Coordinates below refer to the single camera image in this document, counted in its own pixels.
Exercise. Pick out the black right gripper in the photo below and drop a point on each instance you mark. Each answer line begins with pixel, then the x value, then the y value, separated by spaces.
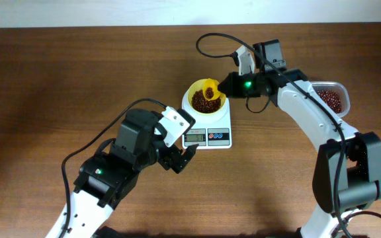
pixel 234 91

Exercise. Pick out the red beans in container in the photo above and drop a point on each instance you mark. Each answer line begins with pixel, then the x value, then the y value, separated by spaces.
pixel 332 99

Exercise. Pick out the white digital kitchen scale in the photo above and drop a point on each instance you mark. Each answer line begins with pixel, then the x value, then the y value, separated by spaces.
pixel 210 131

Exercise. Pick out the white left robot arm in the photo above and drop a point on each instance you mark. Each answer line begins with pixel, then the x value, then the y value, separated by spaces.
pixel 144 139

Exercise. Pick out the yellow plastic bowl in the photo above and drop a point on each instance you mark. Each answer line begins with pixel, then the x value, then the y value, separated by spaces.
pixel 198 86

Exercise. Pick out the yellow measuring scoop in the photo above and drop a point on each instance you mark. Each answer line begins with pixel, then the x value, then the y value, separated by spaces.
pixel 214 84

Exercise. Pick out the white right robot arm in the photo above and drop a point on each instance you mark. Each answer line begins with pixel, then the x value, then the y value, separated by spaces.
pixel 347 175

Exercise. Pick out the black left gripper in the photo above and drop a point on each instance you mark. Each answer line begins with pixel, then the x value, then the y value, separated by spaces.
pixel 172 153

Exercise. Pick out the clear plastic container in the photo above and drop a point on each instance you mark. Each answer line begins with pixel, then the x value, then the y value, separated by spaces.
pixel 337 87

